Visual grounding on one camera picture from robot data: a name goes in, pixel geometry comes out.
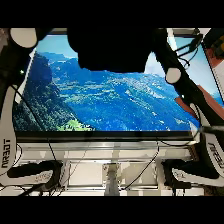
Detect black garment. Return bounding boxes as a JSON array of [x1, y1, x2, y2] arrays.
[[66, 28, 158, 74]]

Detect black cable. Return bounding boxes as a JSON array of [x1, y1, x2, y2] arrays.
[[119, 133, 201, 191], [173, 33, 205, 69], [11, 84, 58, 163]]

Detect silver frame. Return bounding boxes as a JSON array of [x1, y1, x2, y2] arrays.
[[9, 28, 208, 197]]

